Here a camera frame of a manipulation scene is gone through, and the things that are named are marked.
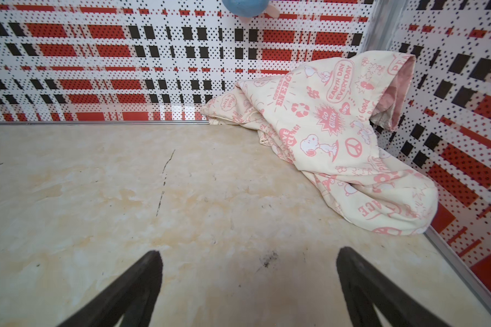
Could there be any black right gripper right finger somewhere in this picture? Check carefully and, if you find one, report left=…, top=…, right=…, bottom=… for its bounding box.
left=336, top=247, right=447, bottom=326

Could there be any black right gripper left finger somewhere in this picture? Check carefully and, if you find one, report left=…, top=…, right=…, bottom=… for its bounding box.
left=60, top=251, right=163, bottom=326

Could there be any cream pink printed jacket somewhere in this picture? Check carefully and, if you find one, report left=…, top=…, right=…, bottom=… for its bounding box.
left=201, top=50, right=439, bottom=236

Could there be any blue striped hanging doll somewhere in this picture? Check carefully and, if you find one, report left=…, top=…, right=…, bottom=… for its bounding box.
left=222, top=0, right=280, bottom=19

